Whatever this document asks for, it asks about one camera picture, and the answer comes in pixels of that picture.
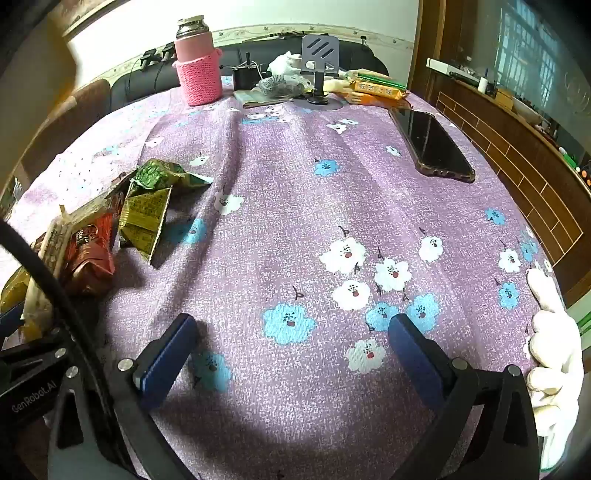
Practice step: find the pink knit-sleeved thermos bottle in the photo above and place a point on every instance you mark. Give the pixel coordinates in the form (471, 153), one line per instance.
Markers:
(198, 69)

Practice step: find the black power adapter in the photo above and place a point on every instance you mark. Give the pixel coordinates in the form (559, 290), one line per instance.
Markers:
(242, 76)

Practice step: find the wooden glass cabinet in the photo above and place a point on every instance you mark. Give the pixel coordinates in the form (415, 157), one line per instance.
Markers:
(508, 138)

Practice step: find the black leather sofa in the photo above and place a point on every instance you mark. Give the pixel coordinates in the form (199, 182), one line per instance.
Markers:
(138, 85)

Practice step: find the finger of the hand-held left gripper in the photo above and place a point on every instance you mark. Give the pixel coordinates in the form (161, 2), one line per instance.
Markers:
(44, 348)

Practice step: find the small dark red snack packet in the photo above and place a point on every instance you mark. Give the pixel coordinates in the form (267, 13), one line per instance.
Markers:
(117, 198)

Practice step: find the green flat packet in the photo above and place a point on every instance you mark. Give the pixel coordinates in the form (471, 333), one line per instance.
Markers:
(383, 77)

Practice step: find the white plastic bag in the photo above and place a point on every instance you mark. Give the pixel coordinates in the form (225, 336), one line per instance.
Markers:
(286, 64)

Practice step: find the clear bag with tape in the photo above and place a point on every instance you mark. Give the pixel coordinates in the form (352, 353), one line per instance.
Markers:
(277, 86)

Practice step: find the long beige cracker packet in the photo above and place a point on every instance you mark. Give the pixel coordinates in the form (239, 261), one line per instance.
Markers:
(53, 240)

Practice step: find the black clamp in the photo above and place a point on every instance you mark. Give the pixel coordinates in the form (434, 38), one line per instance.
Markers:
(147, 57)
(168, 51)

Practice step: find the light green snack packet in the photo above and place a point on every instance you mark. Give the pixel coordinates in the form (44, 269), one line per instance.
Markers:
(143, 217)

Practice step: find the green gold snack packet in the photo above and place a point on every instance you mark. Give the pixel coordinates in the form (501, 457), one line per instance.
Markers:
(159, 175)

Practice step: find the purple floral tablecloth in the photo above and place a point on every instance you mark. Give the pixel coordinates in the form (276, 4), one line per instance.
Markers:
(300, 207)

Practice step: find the orange biscuit packet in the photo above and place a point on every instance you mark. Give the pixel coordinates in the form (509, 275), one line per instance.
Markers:
(374, 90)

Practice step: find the grey phone stand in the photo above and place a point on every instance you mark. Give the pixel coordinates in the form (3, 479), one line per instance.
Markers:
(318, 48)

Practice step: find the yellow cake packet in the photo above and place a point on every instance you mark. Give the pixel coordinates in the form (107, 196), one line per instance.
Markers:
(14, 288)

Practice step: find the beige booklet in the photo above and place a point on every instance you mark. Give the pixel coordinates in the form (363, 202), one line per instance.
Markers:
(251, 97)

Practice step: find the white glove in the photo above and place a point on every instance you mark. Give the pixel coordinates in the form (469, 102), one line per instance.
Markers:
(554, 350)

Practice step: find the black smartphone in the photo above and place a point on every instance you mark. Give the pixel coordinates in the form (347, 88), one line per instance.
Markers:
(431, 143)

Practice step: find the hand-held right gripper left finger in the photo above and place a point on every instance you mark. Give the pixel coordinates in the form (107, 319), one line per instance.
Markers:
(164, 364)

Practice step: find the large red snack packet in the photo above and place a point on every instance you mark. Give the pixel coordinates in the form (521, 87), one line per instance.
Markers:
(90, 263)

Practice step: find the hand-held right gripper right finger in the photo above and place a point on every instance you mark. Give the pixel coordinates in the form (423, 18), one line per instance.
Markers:
(415, 364)

